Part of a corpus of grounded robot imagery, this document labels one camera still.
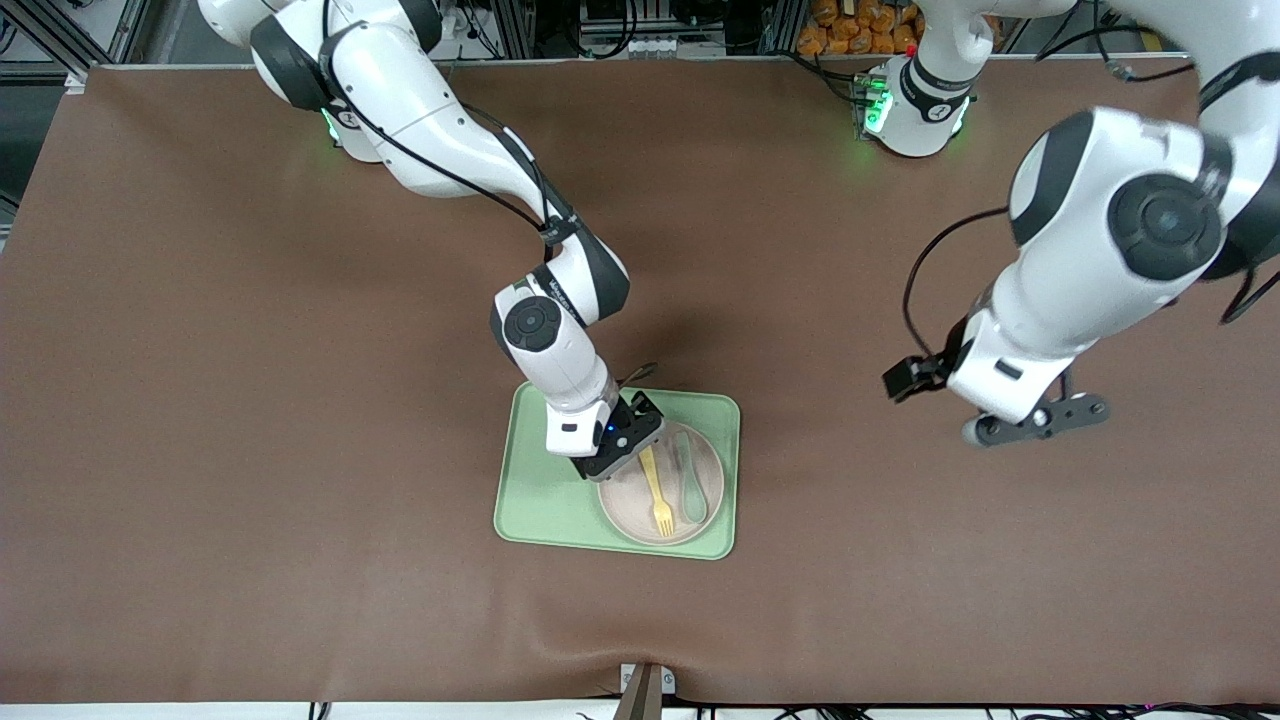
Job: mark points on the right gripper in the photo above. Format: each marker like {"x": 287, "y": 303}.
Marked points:
{"x": 636, "y": 415}

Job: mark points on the yellow plastic fork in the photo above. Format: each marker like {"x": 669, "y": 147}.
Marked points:
{"x": 665, "y": 520}

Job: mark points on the sage green plastic spoon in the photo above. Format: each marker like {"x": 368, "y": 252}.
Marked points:
{"x": 695, "y": 505}

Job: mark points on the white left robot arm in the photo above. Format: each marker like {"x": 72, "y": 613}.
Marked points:
{"x": 1165, "y": 225}

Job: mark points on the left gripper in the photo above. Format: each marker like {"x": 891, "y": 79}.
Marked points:
{"x": 938, "y": 367}

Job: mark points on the grey metal clamp plate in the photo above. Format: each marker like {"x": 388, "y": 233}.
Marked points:
{"x": 668, "y": 682}

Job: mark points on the aluminium frame post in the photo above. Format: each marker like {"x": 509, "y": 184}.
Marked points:
{"x": 783, "y": 28}
{"x": 512, "y": 30}

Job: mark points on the white terminal block row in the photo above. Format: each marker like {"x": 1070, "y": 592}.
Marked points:
{"x": 660, "y": 46}

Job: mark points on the light green rectangular tray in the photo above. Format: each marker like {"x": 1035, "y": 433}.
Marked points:
{"x": 545, "y": 500}

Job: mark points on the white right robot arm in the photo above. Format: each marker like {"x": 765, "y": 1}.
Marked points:
{"x": 420, "y": 110}

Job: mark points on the white power strip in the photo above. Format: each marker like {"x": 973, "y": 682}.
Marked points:
{"x": 456, "y": 25}

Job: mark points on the orange snack packets pile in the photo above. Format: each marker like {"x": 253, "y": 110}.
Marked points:
{"x": 850, "y": 30}

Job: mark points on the beige round plate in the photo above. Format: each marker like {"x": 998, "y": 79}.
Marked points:
{"x": 630, "y": 505}

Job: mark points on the brown table cover mat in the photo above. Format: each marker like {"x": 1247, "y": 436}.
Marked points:
{"x": 250, "y": 450}

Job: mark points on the tan camera pole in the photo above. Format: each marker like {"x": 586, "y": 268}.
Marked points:
{"x": 640, "y": 700}

